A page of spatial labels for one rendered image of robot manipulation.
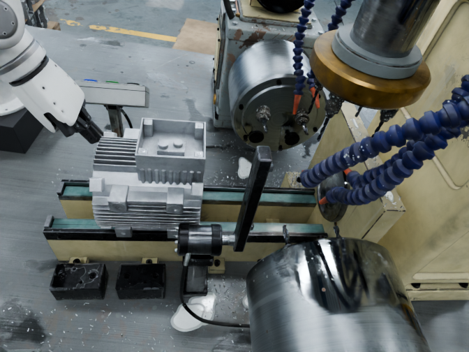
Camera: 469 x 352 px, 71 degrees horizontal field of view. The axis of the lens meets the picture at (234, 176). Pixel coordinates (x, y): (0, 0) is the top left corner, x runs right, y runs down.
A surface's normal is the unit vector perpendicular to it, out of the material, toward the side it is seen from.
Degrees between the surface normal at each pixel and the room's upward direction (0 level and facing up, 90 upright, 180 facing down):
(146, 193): 0
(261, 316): 69
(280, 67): 9
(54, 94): 60
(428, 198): 90
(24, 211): 0
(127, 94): 51
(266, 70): 28
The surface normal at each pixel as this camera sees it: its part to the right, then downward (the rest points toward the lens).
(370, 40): -0.70, 0.47
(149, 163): 0.06, 0.75
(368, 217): -0.99, -0.04
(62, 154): 0.14, -0.66
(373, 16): -0.86, 0.29
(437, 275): 0.15, -0.28
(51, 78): 0.93, -0.26
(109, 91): 0.14, 0.17
